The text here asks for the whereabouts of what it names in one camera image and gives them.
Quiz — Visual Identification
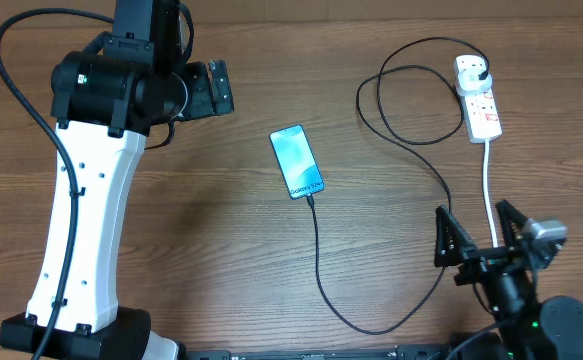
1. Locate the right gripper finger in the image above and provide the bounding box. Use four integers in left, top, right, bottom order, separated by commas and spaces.
434, 205, 477, 268
496, 200, 529, 248

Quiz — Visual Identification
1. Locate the black USB charging cable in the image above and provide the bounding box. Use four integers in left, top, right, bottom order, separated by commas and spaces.
306, 36, 491, 336

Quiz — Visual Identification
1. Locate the blue Galaxy smartphone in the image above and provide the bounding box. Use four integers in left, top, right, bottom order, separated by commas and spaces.
269, 125, 325, 199

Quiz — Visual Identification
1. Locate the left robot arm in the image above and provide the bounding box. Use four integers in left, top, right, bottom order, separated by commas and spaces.
0, 0, 234, 359

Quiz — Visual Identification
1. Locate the white charger plug adapter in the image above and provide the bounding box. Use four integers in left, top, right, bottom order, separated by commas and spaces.
456, 67, 493, 96

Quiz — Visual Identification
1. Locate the white power strip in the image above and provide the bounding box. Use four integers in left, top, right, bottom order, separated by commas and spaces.
454, 55, 502, 144

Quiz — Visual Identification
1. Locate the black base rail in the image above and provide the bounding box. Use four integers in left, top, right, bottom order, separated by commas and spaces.
186, 344, 449, 360

